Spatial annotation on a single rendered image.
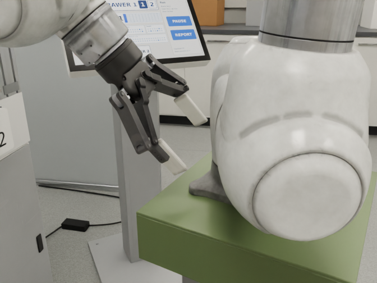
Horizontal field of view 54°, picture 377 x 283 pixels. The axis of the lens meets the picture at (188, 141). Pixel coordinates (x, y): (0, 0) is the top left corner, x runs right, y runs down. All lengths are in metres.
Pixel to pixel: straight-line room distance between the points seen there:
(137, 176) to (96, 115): 0.81
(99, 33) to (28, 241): 0.81
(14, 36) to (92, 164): 2.07
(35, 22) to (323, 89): 0.28
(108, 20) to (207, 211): 0.34
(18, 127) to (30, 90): 1.34
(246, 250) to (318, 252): 0.10
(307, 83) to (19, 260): 1.01
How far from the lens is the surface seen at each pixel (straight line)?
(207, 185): 0.67
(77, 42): 0.58
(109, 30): 0.57
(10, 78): 1.08
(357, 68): 0.40
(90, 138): 2.37
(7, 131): 1.05
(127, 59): 0.58
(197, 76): 3.38
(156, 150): 0.58
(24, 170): 1.15
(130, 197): 1.61
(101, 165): 2.41
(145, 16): 1.44
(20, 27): 0.39
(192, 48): 1.42
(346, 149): 0.36
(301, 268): 0.54
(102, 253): 1.90
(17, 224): 1.17
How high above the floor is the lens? 1.20
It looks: 22 degrees down
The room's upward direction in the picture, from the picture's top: straight up
